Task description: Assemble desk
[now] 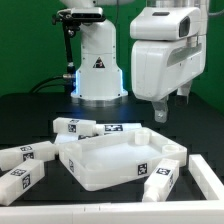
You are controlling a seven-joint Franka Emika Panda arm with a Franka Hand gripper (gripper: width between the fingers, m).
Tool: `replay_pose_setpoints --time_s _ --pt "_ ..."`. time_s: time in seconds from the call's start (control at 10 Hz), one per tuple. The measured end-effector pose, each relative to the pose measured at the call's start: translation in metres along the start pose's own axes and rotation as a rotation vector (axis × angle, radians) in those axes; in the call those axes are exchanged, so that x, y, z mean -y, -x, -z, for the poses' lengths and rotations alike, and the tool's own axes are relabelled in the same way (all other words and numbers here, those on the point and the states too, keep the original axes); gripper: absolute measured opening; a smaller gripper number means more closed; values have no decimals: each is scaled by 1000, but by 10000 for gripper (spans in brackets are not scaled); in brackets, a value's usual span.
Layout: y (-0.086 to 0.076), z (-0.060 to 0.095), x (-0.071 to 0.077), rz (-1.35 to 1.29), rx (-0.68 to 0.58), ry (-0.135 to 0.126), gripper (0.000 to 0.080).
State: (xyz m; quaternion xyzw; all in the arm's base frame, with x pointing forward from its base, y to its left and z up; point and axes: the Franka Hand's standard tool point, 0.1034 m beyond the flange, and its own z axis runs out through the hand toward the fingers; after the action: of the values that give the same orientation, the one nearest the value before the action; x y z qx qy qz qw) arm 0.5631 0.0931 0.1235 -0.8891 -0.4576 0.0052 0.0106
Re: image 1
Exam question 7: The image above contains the white marker base sheet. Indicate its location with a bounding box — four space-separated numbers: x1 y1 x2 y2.
55 123 142 144

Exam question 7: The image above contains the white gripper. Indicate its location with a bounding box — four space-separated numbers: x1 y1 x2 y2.
131 36 206 123

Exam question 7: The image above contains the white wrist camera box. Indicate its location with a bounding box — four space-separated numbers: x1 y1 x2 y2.
130 7 201 41

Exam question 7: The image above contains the white desk top tray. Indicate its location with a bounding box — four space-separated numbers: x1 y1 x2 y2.
58 128 187 191

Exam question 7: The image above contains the black camera on stand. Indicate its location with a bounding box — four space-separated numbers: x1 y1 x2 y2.
51 7 107 93

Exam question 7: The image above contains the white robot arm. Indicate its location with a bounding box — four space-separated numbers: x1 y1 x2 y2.
58 0 213 123

